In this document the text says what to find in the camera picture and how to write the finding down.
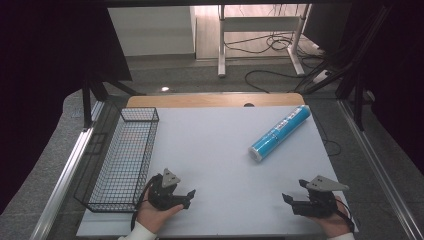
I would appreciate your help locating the black metal stand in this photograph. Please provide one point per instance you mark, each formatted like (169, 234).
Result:
(87, 100)
(358, 66)

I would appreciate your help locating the white table mat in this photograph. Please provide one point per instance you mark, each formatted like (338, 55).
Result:
(216, 160)

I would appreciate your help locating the white power strip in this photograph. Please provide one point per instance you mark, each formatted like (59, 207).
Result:
(321, 76)

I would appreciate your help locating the person's left hand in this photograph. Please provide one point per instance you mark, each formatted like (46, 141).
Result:
(151, 216)

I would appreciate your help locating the aluminium rail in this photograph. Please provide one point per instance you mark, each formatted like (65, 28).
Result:
(376, 163)
(63, 180)

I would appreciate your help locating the white metal desk frame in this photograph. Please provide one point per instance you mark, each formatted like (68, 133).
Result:
(221, 40)

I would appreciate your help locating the black curtain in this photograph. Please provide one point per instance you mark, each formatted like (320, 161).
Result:
(400, 66)
(43, 83)

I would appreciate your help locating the person's right hand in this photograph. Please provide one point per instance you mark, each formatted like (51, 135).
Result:
(335, 225)

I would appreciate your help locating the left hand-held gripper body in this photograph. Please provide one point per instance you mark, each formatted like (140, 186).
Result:
(161, 196)

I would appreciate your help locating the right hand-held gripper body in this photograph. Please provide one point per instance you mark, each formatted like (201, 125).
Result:
(320, 205)

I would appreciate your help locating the blue wrapped roll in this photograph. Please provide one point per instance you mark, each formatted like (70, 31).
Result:
(280, 133)

